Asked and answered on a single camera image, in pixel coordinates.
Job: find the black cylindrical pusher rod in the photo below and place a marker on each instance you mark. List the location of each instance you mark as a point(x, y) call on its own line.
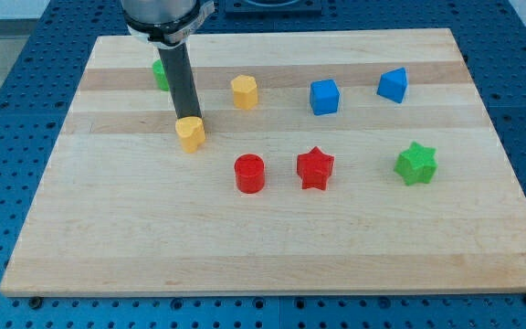
point(178, 71)

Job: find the yellow heart block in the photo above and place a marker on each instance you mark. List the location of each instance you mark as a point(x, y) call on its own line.
point(191, 133)

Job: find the yellow hexagon block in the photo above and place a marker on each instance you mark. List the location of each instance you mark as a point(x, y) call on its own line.
point(245, 92)

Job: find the green block behind rod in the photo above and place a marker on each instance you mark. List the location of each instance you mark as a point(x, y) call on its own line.
point(160, 75)

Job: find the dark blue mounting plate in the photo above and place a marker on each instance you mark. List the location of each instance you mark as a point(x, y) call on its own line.
point(270, 7)

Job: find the red cylinder block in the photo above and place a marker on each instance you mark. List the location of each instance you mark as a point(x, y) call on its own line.
point(249, 173)

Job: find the blue cube block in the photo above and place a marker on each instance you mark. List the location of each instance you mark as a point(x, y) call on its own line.
point(324, 97)

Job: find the red star block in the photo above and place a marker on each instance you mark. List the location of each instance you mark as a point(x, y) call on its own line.
point(314, 168)

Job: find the light wooden board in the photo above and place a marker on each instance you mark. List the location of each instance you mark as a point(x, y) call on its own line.
point(122, 210)

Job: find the blue triangular prism block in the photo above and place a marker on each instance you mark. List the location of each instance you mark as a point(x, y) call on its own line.
point(392, 85)

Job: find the green star block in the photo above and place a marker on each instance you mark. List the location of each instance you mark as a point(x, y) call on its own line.
point(417, 164)

